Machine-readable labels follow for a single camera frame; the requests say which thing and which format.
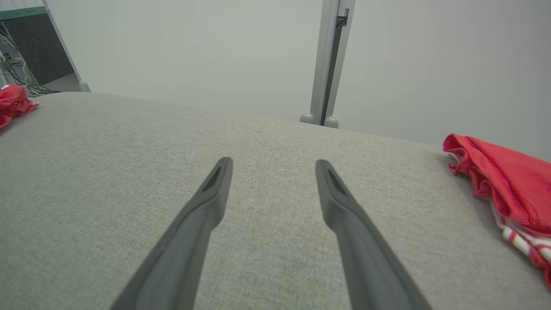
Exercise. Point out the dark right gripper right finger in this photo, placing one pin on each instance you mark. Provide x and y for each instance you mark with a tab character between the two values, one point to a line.
370	267

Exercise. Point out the grey slanted partition post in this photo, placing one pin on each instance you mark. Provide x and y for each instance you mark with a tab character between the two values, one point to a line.
64	47

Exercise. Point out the dark panel behind partition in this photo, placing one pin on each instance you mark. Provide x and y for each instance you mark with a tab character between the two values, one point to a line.
43	51

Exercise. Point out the red shorts with white trim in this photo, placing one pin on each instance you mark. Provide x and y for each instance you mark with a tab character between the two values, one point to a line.
13	103

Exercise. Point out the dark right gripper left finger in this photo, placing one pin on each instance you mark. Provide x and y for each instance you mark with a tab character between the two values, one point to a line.
181	258

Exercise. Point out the grey partition post with feet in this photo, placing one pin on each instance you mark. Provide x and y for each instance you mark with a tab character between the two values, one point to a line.
328	64

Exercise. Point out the red jersey with number print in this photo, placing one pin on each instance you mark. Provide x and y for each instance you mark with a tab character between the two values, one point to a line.
516	185

